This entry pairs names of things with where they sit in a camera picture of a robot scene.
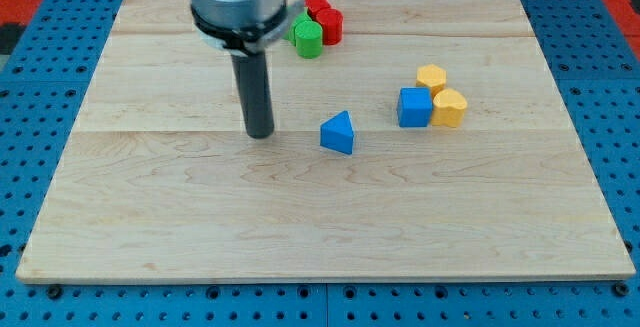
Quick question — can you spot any blue triangle block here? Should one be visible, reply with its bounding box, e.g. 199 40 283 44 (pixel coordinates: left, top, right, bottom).
320 111 355 155

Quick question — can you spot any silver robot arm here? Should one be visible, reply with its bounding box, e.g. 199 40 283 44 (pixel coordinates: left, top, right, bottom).
190 0 305 57

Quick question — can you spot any yellow heart block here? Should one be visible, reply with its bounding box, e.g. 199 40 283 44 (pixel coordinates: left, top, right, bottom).
430 89 468 128

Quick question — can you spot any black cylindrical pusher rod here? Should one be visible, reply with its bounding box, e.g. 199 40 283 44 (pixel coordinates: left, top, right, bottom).
231 52 274 139

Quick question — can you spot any blue cube block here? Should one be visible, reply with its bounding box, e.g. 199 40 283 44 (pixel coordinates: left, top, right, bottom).
396 87 433 128

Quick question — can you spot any green block behind cylinder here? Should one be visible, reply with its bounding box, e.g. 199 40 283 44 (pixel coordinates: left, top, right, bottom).
284 9 312 46

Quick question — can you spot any red cylinder block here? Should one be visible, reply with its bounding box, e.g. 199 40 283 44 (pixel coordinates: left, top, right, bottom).
315 8 344 45

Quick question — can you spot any yellow hexagon block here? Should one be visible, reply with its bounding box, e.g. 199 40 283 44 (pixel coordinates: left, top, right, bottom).
415 64 447 98

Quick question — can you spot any red star block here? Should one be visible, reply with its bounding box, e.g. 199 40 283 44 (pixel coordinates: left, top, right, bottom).
305 0 331 20

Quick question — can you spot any wooden board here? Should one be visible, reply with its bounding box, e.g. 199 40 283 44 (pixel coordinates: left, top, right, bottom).
16 0 636 285

